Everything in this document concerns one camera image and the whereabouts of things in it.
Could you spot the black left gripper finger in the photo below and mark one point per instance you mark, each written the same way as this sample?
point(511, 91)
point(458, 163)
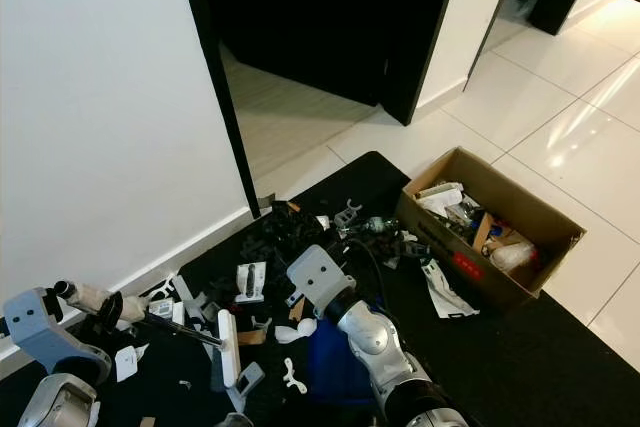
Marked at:
point(110, 312)

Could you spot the white hand brush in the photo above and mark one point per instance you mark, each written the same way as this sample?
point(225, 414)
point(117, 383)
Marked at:
point(228, 347)

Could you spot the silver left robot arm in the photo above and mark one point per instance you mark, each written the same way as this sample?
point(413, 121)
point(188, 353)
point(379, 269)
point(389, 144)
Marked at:
point(60, 397)

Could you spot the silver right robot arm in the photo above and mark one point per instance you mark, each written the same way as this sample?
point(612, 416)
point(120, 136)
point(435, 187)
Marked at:
point(375, 342)

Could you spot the black floor mat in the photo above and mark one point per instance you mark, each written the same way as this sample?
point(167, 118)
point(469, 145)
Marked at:
point(530, 367)

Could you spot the white card with black part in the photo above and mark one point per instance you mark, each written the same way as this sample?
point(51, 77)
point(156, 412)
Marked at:
point(250, 282)

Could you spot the small white paper sheet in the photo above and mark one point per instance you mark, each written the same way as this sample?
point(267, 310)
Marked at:
point(132, 362)

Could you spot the thin wooden stick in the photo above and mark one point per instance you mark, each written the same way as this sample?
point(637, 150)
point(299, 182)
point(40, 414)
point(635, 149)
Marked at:
point(298, 309)

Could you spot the white rounded plastic piece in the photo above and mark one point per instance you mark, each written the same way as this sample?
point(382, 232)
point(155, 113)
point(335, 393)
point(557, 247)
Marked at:
point(295, 331)

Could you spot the small cardboard scrap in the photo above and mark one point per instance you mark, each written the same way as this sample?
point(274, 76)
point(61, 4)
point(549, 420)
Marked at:
point(253, 335)

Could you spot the white forked plastic piece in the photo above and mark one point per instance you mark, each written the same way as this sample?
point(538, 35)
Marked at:
point(295, 375)

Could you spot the grey flat plastic part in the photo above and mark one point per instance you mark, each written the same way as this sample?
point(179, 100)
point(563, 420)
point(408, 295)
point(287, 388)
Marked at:
point(246, 385)

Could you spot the white folded paper in box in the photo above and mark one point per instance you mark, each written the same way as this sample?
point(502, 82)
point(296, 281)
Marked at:
point(440, 197)

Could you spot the white plastic packet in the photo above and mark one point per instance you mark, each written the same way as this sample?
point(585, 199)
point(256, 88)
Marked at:
point(445, 292)

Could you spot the brown cardboard strip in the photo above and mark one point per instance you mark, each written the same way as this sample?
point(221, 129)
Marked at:
point(482, 230)

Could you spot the clear plastic bag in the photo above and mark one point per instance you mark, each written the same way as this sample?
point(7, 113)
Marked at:
point(512, 253)

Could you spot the brown cardboard box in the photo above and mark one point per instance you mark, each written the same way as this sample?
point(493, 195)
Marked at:
point(510, 197)

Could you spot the black door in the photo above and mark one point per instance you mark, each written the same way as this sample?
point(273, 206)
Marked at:
point(320, 17)

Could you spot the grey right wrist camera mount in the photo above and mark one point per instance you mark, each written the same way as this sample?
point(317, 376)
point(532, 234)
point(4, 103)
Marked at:
point(318, 277)

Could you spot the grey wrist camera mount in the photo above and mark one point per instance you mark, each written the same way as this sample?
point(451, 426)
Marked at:
point(318, 277)
point(28, 319)

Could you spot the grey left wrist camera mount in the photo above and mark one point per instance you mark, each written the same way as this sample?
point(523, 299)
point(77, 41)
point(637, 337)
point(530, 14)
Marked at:
point(28, 319)

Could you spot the grey plastic bracket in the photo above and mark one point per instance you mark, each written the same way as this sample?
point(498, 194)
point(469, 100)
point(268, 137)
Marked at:
point(348, 214)

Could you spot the black door frame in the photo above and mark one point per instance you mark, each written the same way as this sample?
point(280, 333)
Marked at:
point(220, 87)

